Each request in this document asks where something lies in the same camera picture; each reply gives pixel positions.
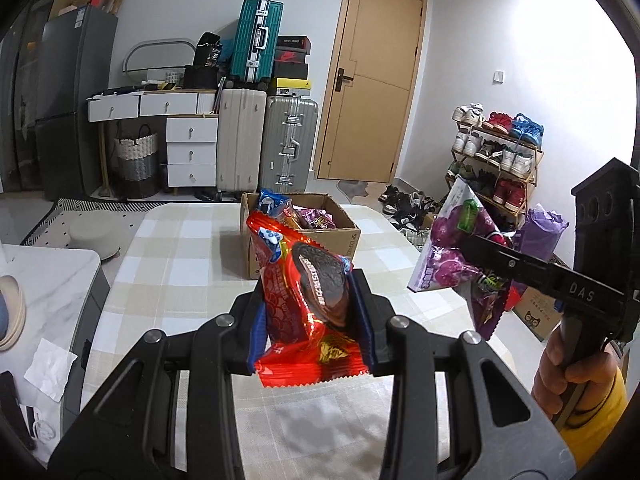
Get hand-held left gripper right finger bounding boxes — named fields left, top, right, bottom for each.
left=347, top=267, right=578, bottom=480

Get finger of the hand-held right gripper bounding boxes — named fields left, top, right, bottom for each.
left=457, top=233, right=566, bottom=307

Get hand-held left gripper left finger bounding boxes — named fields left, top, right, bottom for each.
left=47, top=277, right=268, bottom=480

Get red chocolate cookie packet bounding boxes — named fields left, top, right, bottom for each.
left=246, top=210, right=373, bottom=388

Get purple snack packet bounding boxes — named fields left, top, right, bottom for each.
left=292, top=205, right=346, bottom=231
left=407, top=177, right=521, bottom=341

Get brown cardboard box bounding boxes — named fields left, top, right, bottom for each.
left=240, top=191, right=362, bottom=281

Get blue cookie packet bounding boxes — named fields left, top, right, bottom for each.
left=257, top=189, right=293, bottom=218

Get person's right hand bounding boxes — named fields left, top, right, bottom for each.
left=531, top=326, right=622, bottom=424

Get purple bag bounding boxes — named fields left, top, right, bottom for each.
left=515, top=203, right=570, bottom=261

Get wooden shoe rack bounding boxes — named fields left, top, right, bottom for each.
left=445, top=122, right=545, bottom=231

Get rows of assorted shoes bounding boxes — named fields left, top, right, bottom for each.
left=446, top=102, right=545, bottom=221

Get pile of loose sneakers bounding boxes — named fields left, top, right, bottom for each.
left=377, top=185, right=441, bottom=246

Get grey door mat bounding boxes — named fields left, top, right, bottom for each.
left=337, top=178, right=370, bottom=197

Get white round stool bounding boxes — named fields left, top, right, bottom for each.
left=68, top=210, right=123, bottom=264

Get white desk with drawers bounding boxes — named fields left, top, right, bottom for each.
left=87, top=87, right=219, bottom=193

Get silver suitcase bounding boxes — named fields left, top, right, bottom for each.
left=259, top=95, right=319, bottom=193

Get beige suitcase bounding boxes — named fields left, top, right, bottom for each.
left=217, top=87, right=267, bottom=195

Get white marble side table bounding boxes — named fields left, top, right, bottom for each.
left=0, top=242, right=111, bottom=461

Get white and grey woven basket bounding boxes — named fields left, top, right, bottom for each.
left=112, top=125, right=161, bottom=198

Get white paper tissue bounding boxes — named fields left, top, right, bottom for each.
left=24, top=337, right=78, bottom=402

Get wooden door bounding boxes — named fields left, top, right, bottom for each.
left=316, top=0, right=428, bottom=183

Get small white and black gadget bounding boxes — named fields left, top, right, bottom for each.
left=22, top=405, right=56, bottom=443

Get black and white patterned rug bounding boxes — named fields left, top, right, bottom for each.
left=22, top=197, right=166, bottom=248

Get stack of beige plates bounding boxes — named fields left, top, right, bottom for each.
left=0, top=275, right=27, bottom=351

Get yellow and black shoebox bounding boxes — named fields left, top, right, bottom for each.
left=272, top=78, right=312, bottom=97

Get dark flat object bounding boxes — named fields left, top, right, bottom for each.
left=0, top=371, right=36, bottom=453

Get black storage box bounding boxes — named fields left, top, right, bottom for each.
left=184, top=64, right=221, bottom=88

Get black bag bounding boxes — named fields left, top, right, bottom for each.
left=195, top=32, right=223, bottom=67

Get teal suitcase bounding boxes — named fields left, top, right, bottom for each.
left=230, top=0, right=285, bottom=85

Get grey refrigerator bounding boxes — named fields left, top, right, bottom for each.
left=35, top=5, right=119, bottom=201

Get dark glass cabinet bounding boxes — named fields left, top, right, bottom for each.
left=0, top=5, right=46, bottom=196

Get wooden handled broom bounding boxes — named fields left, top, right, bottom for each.
left=97, top=122, right=113, bottom=198

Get grey oval frame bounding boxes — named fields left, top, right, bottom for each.
left=122, top=37, right=197, bottom=81

